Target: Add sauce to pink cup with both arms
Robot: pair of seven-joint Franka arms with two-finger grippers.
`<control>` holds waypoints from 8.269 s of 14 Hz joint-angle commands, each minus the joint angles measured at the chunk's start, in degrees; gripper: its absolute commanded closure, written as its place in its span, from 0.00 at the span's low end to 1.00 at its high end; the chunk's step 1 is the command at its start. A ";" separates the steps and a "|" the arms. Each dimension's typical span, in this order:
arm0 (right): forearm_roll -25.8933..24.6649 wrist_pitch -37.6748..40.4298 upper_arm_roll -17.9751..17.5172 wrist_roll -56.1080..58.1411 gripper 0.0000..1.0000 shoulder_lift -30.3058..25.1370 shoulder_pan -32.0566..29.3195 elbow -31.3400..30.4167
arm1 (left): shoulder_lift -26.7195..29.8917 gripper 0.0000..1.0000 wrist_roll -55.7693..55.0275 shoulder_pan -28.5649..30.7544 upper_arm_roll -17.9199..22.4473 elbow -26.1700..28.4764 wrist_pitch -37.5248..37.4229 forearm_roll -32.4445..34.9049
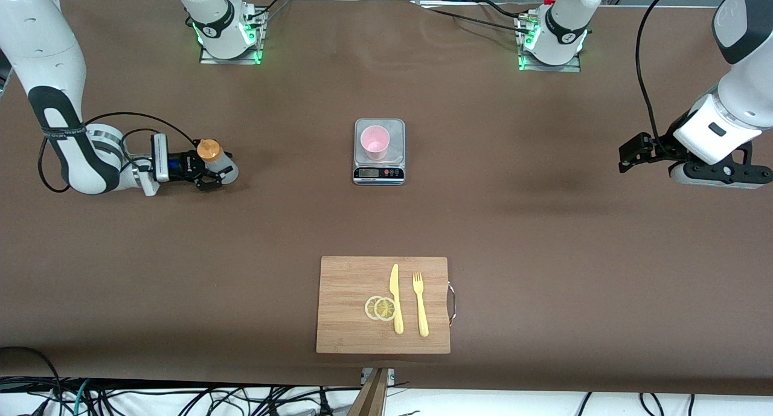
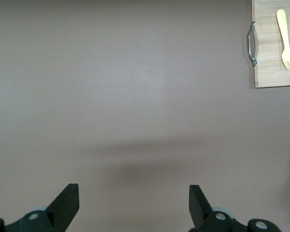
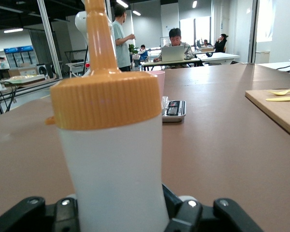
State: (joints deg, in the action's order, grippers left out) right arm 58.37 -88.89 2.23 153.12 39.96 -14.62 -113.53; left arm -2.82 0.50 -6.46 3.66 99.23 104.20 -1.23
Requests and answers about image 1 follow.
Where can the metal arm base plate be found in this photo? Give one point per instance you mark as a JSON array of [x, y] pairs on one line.
[[229, 60], [552, 68]]

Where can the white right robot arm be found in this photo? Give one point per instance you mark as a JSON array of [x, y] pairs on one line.
[[42, 41]]

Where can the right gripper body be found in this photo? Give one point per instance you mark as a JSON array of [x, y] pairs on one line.
[[186, 164]]

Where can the small metal bracket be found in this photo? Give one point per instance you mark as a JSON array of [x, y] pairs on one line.
[[391, 375]]

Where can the wooden post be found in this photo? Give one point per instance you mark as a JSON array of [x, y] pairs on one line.
[[371, 401]]

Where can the lemon slice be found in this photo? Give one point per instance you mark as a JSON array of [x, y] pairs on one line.
[[384, 309]]

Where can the pink plastic cup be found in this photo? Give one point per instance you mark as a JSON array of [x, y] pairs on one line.
[[374, 141]]

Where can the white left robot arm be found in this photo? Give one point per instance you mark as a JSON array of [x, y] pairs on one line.
[[752, 90]]

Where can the yellow plastic knife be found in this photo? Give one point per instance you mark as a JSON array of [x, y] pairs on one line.
[[398, 319]]

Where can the translucent squeeze bottle orange cap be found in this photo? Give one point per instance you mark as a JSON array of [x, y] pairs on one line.
[[209, 150]]

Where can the silver digital kitchen scale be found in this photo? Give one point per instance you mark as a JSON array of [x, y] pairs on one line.
[[378, 174]]

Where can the yellow plastic fork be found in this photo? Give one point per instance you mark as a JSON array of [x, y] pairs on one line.
[[423, 319]]

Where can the brown table cover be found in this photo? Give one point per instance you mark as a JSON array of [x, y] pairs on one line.
[[543, 253]]

